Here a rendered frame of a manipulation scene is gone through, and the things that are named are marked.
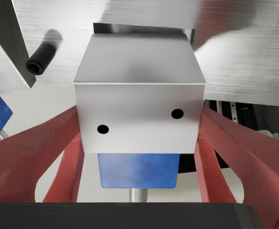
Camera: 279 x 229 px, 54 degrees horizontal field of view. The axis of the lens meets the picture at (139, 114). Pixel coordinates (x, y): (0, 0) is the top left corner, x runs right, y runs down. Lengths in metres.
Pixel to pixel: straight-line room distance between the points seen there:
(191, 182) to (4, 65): 0.33
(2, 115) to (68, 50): 0.14
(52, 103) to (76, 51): 1.38
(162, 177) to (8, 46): 0.16
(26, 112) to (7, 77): 1.41
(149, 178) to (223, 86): 0.07
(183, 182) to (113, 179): 0.32
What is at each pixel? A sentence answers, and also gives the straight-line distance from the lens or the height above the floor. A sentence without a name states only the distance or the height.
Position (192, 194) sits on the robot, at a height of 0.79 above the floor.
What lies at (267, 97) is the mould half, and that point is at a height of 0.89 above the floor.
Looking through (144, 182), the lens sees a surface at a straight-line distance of 0.16.
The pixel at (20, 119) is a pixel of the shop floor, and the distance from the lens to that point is 1.74.
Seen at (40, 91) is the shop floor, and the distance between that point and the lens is 1.51.
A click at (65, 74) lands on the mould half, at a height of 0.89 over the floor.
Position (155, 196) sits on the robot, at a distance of 0.47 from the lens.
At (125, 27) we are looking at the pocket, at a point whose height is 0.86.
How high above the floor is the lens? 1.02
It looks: 46 degrees down
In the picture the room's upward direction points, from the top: 168 degrees counter-clockwise
